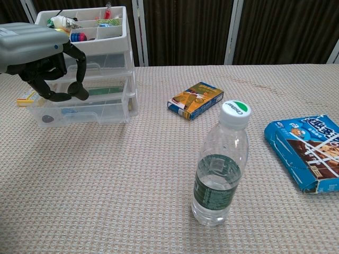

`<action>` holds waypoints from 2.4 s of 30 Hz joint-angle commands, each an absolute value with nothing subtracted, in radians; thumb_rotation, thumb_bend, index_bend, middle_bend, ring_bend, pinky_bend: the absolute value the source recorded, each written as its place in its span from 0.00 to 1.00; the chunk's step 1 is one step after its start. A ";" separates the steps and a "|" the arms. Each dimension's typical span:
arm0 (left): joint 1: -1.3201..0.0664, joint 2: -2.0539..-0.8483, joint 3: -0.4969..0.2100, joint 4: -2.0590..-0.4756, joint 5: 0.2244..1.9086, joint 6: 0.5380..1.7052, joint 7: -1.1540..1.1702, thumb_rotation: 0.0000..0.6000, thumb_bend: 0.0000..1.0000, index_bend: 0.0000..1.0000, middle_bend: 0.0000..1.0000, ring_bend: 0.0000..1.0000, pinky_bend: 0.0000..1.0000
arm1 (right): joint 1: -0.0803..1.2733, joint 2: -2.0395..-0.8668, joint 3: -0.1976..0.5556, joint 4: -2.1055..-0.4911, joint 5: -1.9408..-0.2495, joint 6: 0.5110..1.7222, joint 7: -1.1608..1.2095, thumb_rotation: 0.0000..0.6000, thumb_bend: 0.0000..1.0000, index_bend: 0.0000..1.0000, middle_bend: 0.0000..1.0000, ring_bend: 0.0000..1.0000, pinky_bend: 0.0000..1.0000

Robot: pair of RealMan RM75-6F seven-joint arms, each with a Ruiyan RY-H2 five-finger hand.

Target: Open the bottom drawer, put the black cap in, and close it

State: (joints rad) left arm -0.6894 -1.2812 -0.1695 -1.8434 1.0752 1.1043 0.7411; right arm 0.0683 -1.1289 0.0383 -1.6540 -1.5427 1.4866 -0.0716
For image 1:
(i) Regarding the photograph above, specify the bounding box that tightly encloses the black hair tie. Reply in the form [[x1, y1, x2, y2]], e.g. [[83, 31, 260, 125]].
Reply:
[[60, 9, 79, 22]]

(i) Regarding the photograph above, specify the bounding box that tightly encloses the stack of coloured rings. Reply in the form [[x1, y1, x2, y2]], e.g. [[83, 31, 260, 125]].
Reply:
[[70, 31, 87, 42]]

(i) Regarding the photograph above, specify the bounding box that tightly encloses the beige woven tablecloth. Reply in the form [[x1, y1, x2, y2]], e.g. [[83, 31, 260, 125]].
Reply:
[[0, 63, 339, 254]]

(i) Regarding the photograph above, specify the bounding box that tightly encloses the clear water bottle white cap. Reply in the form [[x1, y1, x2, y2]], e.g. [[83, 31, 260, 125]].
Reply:
[[191, 99, 252, 227]]

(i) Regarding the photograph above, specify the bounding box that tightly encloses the blue cookie package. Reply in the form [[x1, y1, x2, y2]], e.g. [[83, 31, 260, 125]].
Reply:
[[264, 113, 339, 196]]

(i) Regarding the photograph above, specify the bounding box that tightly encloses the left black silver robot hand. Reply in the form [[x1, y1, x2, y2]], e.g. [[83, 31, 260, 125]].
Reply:
[[0, 22, 87, 103]]

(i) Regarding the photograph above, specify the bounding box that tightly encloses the blue green snack packet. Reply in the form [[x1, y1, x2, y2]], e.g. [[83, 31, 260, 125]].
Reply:
[[96, 17, 122, 27]]

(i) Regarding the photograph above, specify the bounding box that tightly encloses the yellow small carton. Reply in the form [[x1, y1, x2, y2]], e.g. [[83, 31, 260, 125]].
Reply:
[[16, 89, 40, 107]]

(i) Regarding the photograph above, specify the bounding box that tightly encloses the white screen frame post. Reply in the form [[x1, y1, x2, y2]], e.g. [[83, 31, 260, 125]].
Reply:
[[20, 0, 40, 17], [224, 0, 244, 66], [326, 42, 339, 64], [131, 0, 149, 67]]

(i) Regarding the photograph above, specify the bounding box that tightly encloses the orange blue snack box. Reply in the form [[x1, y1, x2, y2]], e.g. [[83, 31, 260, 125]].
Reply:
[[167, 81, 225, 122]]

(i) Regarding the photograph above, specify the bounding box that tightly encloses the green flat card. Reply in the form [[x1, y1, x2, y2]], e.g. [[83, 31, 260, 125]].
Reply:
[[88, 86, 124, 96]]

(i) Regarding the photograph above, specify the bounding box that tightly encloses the white plastic drawer organizer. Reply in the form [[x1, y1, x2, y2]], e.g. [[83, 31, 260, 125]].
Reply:
[[34, 5, 140, 124]]

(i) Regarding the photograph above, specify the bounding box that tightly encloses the clear plastic drawer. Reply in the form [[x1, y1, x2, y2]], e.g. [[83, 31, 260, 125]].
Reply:
[[63, 51, 131, 78], [26, 96, 133, 128], [50, 75, 135, 100]]

